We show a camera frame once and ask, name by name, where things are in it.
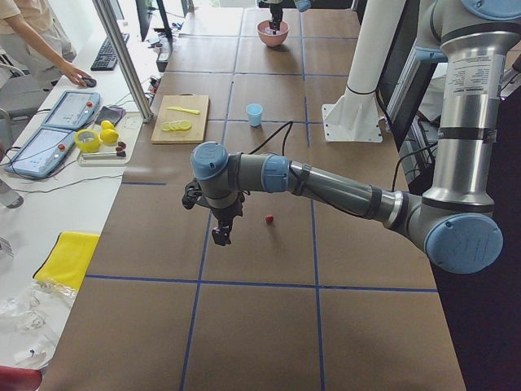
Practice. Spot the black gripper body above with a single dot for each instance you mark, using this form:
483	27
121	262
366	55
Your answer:
225	212
277	8

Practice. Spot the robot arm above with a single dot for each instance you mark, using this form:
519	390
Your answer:
452	221
301	5

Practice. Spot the pile of ice cubes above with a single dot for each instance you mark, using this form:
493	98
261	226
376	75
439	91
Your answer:
267	30

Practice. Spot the light blue cup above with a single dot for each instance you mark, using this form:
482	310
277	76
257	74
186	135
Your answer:
254	114

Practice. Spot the person hand on mouse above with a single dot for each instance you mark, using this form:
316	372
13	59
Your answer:
75	75

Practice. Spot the pink bowl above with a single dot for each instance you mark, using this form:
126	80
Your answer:
272	37

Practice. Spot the lemon slices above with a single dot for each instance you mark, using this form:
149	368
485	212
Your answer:
175	126

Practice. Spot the wooden cutting board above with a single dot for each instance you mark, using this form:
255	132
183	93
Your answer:
197	132

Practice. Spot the yellow plastic knife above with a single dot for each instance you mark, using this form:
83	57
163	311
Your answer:
186	110

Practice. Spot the white tray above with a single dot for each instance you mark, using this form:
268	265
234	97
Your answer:
117	154

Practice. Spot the whole yellow lemon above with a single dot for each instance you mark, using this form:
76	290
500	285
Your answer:
109	136

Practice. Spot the black phone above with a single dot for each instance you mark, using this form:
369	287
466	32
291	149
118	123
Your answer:
112	114

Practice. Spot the yellow tape roll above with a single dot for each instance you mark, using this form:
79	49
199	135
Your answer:
87	141

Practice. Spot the yellow cloth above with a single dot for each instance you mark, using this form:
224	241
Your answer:
68	260

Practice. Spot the black keyboard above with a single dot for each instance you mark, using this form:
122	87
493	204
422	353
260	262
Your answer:
106	59

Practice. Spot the upper teach pendant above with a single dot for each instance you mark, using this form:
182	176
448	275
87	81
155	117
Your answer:
73	110

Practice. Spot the teach pendant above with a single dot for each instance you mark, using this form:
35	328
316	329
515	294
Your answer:
73	110
42	153

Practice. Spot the black computer mouse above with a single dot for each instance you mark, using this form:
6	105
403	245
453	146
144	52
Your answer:
89	82

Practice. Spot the lower teach pendant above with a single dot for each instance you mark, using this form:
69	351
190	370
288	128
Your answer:
42	153

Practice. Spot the clear plastic bags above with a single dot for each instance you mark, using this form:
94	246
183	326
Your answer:
32	323

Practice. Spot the person in beige shirt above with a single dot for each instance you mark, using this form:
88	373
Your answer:
31	36

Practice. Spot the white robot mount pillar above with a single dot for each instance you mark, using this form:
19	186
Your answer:
354	117

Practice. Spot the aluminium frame post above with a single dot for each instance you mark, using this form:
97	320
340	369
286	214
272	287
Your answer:
108	20

